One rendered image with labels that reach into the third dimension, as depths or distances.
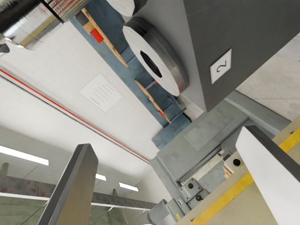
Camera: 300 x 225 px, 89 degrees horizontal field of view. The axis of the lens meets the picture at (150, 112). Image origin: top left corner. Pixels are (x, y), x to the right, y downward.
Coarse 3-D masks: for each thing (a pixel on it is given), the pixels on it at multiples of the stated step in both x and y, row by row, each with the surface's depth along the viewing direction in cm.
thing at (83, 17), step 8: (80, 16) 307; (88, 16) 289; (120, 16) 360; (88, 24) 324; (96, 24) 302; (88, 32) 330; (96, 32) 331; (96, 40) 340; (104, 40) 360; (112, 48) 342; (128, 48) 428; (120, 56) 361; (136, 56) 383; (128, 64) 385; (144, 72) 503; (136, 80) 494; (152, 80) 526; (144, 88) 455; (168, 96) 603; (152, 104) 572; (176, 104) 590; (160, 112) 559; (168, 120) 591
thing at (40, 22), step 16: (0, 0) 7; (16, 0) 7; (32, 0) 7; (48, 0) 8; (64, 0) 8; (80, 0) 9; (16, 16) 7; (32, 16) 8; (48, 16) 8; (64, 16) 9; (32, 32) 8; (48, 32) 9
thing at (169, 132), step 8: (176, 120) 716; (184, 120) 697; (168, 128) 714; (176, 128) 694; (184, 128) 710; (160, 136) 711; (168, 136) 691; (160, 144) 689; (216, 160) 718; (208, 168) 715; (192, 176) 729; (200, 176) 713
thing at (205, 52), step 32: (128, 0) 9; (160, 0) 9; (192, 0) 8; (224, 0) 9; (256, 0) 10; (288, 0) 12; (128, 32) 14; (160, 32) 12; (192, 32) 9; (224, 32) 10; (256, 32) 13; (288, 32) 16; (160, 64) 13; (192, 64) 11; (224, 64) 13; (256, 64) 16; (192, 96) 17; (224, 96) 17
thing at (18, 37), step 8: (0, 16) 7; (0, 24) 7; (8, 24) 7; (0, 32) 7; (8, 32) 8; (16, 32) 8; (24, 32) 8; (8, 40) 8; (16, 40) 8; (24, 40) 8; (32, 40) 9; (24, 48) 9; (32, 48) 9
